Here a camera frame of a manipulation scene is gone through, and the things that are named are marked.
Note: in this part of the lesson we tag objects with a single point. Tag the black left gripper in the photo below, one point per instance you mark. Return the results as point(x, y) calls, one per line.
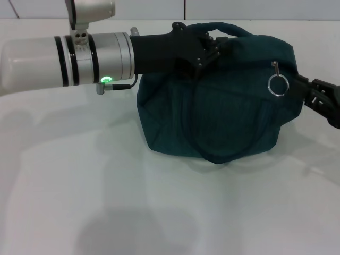
point(164, 50)

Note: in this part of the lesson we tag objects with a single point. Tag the dark teal insulated bag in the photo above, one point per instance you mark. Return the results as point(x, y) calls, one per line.
point(225, 111)

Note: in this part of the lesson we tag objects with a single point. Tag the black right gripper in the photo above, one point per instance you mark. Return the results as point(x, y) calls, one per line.
point(329, 103)

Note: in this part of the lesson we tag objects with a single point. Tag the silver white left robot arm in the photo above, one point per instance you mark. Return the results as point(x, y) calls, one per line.
point(53, 61)

